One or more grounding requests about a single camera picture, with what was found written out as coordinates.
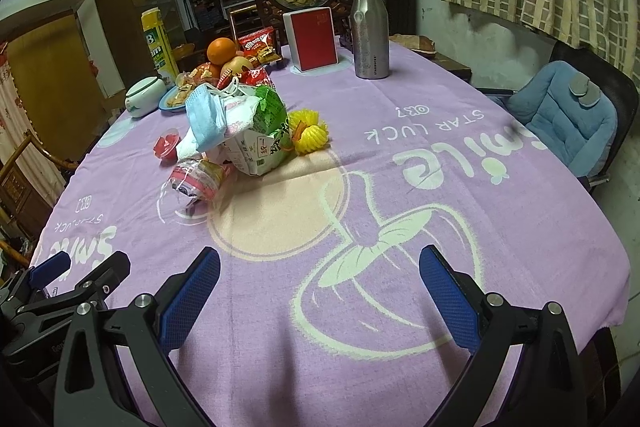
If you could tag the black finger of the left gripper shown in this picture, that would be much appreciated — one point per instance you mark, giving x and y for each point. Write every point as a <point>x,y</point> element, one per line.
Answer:
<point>92,289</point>

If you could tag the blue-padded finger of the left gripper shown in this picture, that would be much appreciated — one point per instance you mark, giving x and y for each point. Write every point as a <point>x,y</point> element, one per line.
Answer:
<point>43,275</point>

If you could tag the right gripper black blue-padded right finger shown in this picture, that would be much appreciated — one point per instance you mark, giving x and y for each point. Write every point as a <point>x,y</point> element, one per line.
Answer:
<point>546,388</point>

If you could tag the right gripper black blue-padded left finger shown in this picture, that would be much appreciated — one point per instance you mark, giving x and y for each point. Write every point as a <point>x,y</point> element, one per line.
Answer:
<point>92,388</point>

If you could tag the clear plastic wrapper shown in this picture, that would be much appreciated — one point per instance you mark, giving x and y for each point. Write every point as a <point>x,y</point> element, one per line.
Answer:
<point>191,188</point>

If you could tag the blue face mask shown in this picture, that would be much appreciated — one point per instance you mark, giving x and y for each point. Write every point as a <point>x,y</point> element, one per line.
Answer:
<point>207,117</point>

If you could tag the green white wrapper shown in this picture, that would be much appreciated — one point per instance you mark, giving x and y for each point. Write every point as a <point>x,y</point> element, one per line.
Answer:
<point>262,148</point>

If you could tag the wooden armchair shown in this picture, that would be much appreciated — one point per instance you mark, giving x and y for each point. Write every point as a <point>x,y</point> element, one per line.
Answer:
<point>22,206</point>

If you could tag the red jelly cup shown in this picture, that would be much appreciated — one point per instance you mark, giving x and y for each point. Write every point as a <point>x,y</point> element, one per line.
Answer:
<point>165,147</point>

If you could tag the purple printed tablecloth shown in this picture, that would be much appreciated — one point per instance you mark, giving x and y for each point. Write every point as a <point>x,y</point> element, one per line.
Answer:
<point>320,317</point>

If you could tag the blue fruit plate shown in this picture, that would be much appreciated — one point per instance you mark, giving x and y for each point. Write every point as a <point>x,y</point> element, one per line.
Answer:
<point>174,100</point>

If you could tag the white ceramic lidded jar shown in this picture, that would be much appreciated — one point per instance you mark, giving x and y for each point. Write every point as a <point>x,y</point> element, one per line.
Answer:
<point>144,96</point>

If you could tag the wrapped orange in net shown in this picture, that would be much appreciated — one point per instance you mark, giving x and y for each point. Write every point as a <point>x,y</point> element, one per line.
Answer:
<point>206,72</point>

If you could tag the yellow green carton box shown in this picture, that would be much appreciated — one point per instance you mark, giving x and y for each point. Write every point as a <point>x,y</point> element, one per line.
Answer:
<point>159,45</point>

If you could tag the red snack bag front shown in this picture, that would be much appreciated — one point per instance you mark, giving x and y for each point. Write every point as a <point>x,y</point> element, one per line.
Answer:
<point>255,77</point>

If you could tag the red snack bag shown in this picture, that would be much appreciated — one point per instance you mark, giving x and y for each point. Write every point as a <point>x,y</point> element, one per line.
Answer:
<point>258,42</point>
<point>255,77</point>

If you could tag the orange fruit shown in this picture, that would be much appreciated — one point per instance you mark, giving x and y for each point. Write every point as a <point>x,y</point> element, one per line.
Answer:
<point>221,50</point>

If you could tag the red snack bag rear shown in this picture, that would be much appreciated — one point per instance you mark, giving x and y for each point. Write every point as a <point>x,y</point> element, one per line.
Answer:
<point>258,42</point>

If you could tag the blue cushioned office chair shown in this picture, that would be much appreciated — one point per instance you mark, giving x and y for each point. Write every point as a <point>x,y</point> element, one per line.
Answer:
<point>578,106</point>

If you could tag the brown wooden cabinet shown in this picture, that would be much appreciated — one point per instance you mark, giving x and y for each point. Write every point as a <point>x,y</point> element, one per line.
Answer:
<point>123,30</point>

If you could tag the red white tissue box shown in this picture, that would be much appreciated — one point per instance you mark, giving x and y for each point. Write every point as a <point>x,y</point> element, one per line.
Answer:
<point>310,34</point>

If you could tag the wooden side table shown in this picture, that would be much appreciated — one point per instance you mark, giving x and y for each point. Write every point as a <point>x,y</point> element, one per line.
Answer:
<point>426,48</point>

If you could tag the stainless steel bottle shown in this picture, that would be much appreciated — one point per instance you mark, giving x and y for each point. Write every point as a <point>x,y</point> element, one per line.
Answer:
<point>370,45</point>

